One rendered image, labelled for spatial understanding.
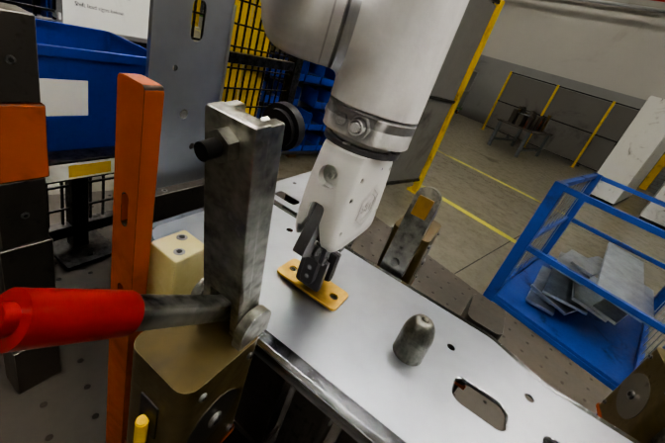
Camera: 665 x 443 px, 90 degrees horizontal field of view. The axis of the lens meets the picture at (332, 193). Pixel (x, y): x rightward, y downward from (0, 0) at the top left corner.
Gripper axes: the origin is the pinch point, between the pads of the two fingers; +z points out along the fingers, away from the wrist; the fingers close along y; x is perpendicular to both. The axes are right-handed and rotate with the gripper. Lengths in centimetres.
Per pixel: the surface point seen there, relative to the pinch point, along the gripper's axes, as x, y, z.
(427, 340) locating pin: -13.6, -1.0, -0.5
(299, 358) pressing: -4.9, -9.1, 2.7
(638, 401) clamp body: -37.6, 16.4, 3.7
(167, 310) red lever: -0.8, -20.2, -7.8
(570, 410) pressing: -28.9, 6.7, 3.0
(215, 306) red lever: -0.7, -16.5, -5.6
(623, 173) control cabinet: -202, 754, 36
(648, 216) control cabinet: -267, 739, 87
